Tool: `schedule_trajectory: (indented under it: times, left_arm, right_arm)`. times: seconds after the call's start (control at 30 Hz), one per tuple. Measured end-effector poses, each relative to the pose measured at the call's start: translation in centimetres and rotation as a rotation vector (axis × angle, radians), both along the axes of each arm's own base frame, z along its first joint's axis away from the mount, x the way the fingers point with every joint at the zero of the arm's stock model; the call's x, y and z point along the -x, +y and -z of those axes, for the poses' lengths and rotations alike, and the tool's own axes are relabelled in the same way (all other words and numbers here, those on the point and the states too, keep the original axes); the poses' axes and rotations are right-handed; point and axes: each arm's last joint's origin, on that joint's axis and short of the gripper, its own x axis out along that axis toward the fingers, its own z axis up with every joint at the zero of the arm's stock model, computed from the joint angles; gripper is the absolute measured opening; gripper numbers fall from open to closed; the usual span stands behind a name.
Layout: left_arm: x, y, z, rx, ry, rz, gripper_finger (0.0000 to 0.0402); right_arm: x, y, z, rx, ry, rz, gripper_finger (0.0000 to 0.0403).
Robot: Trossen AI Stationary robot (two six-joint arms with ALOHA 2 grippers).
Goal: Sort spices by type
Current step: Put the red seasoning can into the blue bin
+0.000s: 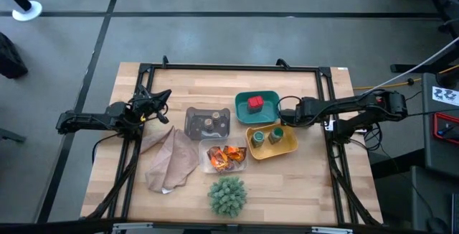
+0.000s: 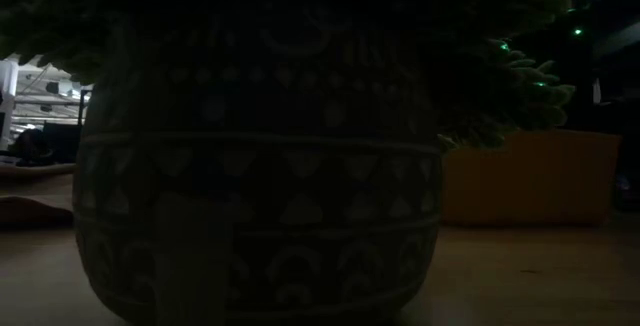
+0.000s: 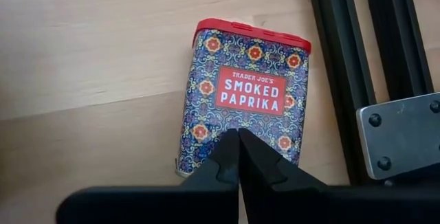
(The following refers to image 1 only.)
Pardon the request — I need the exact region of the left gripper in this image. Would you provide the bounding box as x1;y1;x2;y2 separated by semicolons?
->
133;87;172;125

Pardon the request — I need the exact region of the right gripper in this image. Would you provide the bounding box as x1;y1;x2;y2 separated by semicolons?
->
280;96;323;124

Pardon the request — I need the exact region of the green lid spice jar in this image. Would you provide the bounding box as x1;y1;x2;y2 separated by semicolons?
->
268;126;285;145
250;130;266;149

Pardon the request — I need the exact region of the red cube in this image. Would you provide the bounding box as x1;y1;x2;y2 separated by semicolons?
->
246;95;265;115

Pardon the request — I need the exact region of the yellow plastic bin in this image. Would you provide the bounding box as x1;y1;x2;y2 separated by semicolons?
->
245;122;299;161

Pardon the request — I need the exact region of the grey translucent bin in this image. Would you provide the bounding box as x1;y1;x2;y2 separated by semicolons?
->
184;106;232;141

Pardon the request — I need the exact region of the teal plastic bin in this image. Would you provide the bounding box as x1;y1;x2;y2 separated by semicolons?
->
235;90;281;126

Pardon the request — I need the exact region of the beige cloth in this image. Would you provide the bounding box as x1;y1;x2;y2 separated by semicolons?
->
139;125;200;195

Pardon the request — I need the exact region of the orange spice packet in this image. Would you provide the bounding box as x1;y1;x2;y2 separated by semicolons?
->
207;146;230;172
222;144;248;163

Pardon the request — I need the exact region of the clear plastic bin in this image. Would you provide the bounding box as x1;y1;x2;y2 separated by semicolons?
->
198;136;249;174

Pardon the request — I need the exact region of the green potted plant patterned pot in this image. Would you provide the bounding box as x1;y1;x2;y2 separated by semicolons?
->
207;175;248;219

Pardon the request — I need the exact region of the black cabinet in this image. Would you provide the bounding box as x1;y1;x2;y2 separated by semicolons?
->
421;72;459;170

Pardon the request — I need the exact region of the red framed device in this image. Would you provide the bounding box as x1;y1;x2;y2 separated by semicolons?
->
432;111;459;145

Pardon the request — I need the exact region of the grey metal foot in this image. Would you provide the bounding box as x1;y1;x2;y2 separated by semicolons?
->
0;128;27;144

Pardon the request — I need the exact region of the white printed paper sign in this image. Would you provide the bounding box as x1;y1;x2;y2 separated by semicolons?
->
432;85;459;106

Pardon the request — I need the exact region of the black bag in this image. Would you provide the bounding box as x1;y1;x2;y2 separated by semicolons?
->
0;32;29;80

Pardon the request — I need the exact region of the black cable loop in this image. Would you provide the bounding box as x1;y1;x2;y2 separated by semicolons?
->
278;95;304;127

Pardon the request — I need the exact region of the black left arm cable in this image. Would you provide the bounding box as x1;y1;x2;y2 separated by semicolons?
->
91;133;123;163

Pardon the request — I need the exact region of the black aluminium table frame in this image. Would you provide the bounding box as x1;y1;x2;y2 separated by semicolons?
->
84;56;383;228

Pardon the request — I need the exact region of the long yellow floor cable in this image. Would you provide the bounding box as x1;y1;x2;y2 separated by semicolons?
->
353;67;459;91

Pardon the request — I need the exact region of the white cable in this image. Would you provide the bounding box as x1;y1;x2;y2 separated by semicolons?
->
361;36;459;97

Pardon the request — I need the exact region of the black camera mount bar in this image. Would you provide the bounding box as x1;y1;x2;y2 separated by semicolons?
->
0;219;459;234

